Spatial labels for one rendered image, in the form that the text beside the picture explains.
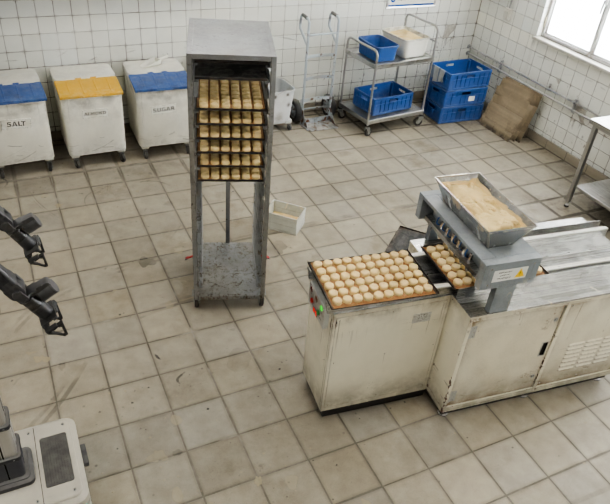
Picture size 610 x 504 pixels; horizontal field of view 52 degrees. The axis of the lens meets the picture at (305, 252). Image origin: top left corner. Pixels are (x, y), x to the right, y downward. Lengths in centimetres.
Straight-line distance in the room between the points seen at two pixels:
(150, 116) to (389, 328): 352
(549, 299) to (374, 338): 98
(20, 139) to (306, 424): 364
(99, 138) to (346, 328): 354
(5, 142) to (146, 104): 125
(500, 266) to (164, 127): 388
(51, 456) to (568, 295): 283
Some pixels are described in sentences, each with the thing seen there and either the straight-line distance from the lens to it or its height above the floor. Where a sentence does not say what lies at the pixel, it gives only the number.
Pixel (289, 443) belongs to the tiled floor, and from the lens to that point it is 371.
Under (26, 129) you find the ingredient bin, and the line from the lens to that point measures 603.
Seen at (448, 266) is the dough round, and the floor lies 92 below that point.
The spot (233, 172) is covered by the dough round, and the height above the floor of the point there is 106.
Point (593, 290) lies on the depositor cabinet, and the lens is 390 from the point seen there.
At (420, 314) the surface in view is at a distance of 349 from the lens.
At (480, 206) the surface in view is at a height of 129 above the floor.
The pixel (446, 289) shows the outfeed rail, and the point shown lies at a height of 88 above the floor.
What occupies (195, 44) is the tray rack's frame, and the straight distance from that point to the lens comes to 366.
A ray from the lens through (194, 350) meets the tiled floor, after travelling 419.
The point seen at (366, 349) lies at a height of 54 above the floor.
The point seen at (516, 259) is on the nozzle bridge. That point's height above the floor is 118.
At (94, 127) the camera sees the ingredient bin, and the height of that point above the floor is 40.
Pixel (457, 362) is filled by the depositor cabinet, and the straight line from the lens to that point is 361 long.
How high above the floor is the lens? 296
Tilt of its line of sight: 36 degrees down
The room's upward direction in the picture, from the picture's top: 6 degrees clockwise
